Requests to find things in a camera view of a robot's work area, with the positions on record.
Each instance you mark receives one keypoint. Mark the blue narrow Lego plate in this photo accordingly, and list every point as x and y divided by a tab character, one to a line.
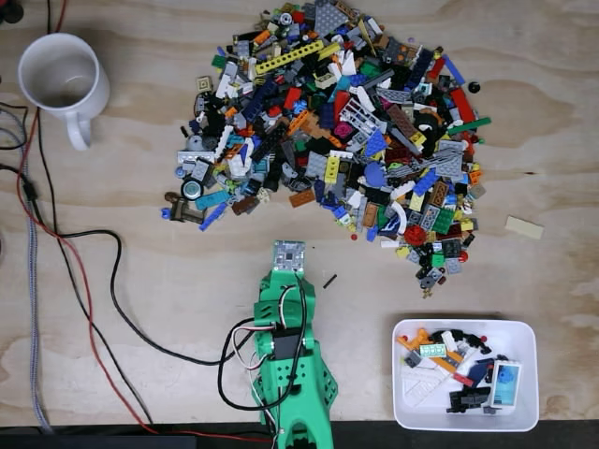
214	216

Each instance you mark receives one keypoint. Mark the orange Lego brick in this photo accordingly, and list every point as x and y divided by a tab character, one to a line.
302	198

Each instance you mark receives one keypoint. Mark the cyan Lego tile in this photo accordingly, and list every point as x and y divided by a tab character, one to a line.
209	200

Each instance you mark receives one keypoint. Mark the brown Lego chest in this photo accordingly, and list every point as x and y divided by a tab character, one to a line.
185	210

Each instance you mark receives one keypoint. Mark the round black Lego wheel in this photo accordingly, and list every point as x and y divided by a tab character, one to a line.
193	188

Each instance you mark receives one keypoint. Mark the grey square Lego plate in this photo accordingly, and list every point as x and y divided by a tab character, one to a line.
316	166

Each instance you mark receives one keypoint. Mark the yellow Lego brick with holes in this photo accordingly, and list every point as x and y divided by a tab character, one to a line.
332	168

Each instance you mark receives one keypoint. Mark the small grey Lego piece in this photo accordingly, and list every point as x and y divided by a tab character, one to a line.
413	359

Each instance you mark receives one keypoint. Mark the red round Lego piece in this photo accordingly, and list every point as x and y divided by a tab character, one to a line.
415	235

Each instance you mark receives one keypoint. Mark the white curved Lego arch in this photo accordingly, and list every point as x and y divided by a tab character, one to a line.
403	215

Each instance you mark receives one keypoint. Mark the blue round Lego dish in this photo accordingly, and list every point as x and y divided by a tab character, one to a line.
374	175

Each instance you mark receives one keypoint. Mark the mint green Lego plate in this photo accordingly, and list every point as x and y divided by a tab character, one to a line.
433	351

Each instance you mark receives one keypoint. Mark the light grey Lego beam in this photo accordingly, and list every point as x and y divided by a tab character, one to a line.
194	156

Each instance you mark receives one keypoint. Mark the grey Lego dome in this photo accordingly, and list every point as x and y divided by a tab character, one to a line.
194	142

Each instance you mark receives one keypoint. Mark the magenta Lego piece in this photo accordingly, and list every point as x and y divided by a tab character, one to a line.
342	131

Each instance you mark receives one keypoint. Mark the blue Lego wedge plate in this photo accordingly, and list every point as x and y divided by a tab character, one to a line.
375	144

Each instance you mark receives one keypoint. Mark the blue Lego brick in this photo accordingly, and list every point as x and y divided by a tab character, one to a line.
425	182

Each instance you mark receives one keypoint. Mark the white Lego lattice fence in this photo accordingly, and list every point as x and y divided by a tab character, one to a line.
362	114

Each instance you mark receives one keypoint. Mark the red Lego slope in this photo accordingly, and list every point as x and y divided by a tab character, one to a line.
343	100

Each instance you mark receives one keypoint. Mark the black long Lego piece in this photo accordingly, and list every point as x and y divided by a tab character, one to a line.
468	400

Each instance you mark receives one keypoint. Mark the brown Lego plate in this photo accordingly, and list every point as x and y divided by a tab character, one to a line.
401	120

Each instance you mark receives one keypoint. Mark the tan square Lego piece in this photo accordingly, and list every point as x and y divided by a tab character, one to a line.
204	84

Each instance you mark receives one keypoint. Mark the white plastic bin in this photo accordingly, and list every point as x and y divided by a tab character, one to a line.
515	337

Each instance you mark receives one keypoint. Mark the yellow Lego beam with holes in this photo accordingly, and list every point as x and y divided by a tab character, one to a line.
290	57

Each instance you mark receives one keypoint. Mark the small green Lego brick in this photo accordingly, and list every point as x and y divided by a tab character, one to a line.
219	61

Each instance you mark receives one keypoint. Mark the long green Lego plate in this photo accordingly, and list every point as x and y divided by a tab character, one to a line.
470	126

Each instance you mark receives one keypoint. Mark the long red Lego brick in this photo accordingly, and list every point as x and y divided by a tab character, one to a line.
462	104

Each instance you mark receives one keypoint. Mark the dark blue Lego plate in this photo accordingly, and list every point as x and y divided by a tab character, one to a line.
422	65

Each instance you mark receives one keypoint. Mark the black round Lego piece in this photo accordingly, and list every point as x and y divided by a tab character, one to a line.
474	87

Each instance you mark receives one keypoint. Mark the blue long Lego bar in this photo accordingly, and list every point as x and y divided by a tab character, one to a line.
454	70

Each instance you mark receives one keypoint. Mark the small black rod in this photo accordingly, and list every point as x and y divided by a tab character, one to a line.
330	281

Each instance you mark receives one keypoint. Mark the white blue printed panel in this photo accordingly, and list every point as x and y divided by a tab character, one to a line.
505	383

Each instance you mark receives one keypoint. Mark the beige flat tile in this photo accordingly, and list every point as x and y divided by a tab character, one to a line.
524	227

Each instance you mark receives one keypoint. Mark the white ceramic mug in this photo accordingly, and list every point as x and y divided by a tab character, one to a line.
65	110

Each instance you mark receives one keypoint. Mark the large grey wedge plate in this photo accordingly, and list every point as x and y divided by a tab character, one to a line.
330	16

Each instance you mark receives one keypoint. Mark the camera circuit board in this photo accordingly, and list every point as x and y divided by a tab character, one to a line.
288	256

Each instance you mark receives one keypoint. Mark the orange Lego bracket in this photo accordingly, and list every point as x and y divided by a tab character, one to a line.
418	339

